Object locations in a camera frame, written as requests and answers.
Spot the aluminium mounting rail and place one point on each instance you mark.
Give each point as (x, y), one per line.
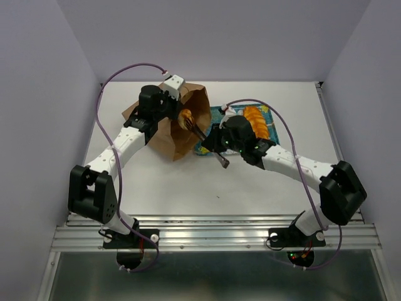
(179, 233)

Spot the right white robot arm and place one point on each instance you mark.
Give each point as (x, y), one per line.
(341, 192)

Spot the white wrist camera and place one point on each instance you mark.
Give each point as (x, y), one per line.
(172, 85)
(226, 112)

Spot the long braided fake bread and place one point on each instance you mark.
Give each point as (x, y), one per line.
(257, 121)

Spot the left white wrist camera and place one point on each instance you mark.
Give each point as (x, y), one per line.
(172, 85)

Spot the brown paper bag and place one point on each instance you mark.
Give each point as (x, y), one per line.
(172, 141)

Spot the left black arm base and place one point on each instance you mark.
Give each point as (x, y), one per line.
(113, 240)

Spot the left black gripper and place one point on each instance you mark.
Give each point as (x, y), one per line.
(175, 104)

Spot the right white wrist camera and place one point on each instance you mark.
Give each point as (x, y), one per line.
(226, 112)

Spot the round fake bread roll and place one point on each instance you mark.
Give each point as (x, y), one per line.
(186, 120)

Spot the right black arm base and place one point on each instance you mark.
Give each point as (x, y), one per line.
(292, 237)

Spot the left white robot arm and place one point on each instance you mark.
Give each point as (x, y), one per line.
(91, 189)

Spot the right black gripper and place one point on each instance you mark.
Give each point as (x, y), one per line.
(212, 141)

